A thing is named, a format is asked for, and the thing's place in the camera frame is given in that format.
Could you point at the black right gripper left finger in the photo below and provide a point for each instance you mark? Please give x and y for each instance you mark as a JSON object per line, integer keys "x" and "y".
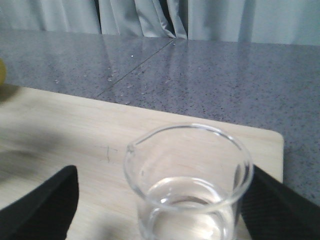
{"x": 45, "y": 213}

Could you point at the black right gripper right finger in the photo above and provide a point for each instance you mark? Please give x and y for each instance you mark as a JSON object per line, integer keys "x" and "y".
{"x": 273, "y": 211}

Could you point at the glass beaker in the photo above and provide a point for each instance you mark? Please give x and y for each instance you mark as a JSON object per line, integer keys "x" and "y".
{"x": 189, "y": 180}

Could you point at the light wooden cutting board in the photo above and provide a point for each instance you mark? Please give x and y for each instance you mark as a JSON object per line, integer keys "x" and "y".
{"x": 42, "y": 132}

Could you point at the yellow lemon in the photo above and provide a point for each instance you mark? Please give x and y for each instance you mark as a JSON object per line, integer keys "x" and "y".
{"x": 3, "y": 72}

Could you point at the grey curtain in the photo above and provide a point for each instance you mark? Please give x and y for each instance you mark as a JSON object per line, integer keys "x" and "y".
{"x": 256, "y": 21}

